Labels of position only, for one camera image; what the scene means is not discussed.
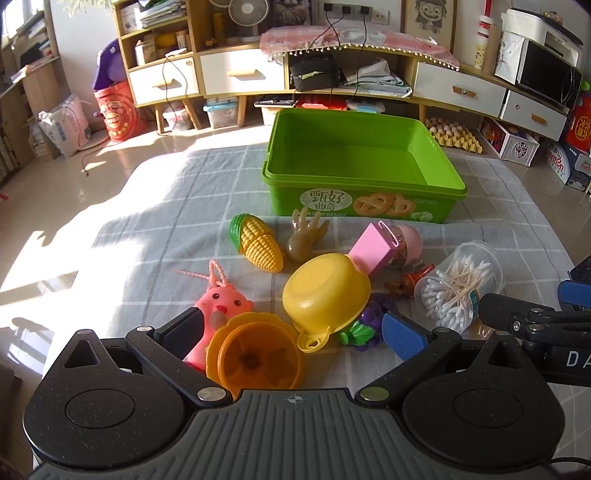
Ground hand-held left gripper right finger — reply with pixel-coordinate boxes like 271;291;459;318
355;311;527;402

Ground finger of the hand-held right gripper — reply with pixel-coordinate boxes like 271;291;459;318
556;259;591;315
478;293;561;344

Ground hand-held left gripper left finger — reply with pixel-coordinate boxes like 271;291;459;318
62;307;234;409

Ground purple toy grapes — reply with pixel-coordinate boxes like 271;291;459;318
337;293;398;349

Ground pink pig handheld fan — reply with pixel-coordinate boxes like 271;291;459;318
173;258;254;374

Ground clear cotton swab jar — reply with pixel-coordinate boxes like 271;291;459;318
414;240;505;334

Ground yellow toy pot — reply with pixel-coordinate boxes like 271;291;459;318
281;253;372;354

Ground toy corn cob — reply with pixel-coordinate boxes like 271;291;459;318
229;213;284;274

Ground green plastic box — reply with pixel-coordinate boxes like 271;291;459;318
262;108;468;224

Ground small brown toy bottle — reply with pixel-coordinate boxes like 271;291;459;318
385;262;435;298

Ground orange toy pumpkin cup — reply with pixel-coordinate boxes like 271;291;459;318
205;311;308;401

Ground pink toy carton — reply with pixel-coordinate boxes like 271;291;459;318
346;220;403;278

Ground blue white carton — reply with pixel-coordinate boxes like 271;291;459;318
544;141;591;190

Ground grey checked cloth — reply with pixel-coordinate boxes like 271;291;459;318
90;143;573;402

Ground tan rubber toy hand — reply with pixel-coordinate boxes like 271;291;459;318
283;208;331;265

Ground red gift box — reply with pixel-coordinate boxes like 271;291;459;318
561;108;591;155

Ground white printed crate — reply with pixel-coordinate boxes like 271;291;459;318
478;116;541;167

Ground white cabinet drawer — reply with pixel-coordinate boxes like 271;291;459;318
499;90;568;141
199;47;286;97
412;61;509;117
127;58;201;108

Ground yellow egg tray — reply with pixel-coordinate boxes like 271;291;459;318
425;116;483;154

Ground black microwave oven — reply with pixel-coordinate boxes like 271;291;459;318
494;30;583;112

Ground clear storage box blue lid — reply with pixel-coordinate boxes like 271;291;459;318
203;99;245;129

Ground red paper bag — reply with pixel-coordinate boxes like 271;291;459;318
93;80;148;143

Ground white plastic bag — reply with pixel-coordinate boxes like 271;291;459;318
38;93;90;158

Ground red flat box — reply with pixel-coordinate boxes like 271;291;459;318
295;95;349;112

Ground pile of papers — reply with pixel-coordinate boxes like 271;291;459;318
342;58;413;99

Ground white printer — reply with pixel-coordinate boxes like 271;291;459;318
501;8;587;61

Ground purple plastic toy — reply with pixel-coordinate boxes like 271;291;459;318
91;38;126;92

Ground black bag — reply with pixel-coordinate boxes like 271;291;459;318
289;54;340;92

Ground pink tasselled cloth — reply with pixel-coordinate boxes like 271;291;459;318
259;25;462;71

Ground wooden cabinet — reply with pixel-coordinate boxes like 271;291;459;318
111;0;583;141

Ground framed cartoon picture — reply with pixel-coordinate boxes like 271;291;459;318
403;0;458;51

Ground white desk fan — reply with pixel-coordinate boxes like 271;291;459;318
228;0;270;42

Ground framed cat picture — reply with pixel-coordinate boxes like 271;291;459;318
269;0;315;33

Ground black cable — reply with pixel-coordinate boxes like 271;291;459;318
157;51;185;137

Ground wall socket strip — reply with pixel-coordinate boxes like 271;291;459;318
322;2;389;24

